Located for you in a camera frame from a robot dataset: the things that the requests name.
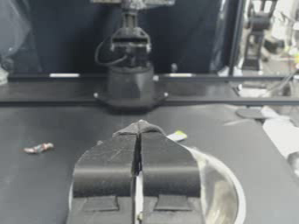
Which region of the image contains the clear plastic sheet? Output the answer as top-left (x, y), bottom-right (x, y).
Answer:
top-left (0, 0), bottom-right (33, 86)

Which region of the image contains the white frame label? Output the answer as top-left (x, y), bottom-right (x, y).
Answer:
top-left (167, 73), bottom-right (195, 78)
top-left (50, 73), bottom-right (80, 79)

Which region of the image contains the black round disc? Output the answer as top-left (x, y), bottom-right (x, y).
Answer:
top-left (235, 108), bottom-right (267, 120)

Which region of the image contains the green candy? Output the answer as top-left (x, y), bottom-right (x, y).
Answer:
top-left (166, 129), bottom-right (190, 143)

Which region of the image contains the steel bowl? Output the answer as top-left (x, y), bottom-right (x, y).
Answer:
top-left (68, 144), bottom-right (248, 224)

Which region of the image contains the red white candy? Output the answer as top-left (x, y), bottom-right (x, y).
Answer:
top-left (23, 142), bottom-right (55, 155)

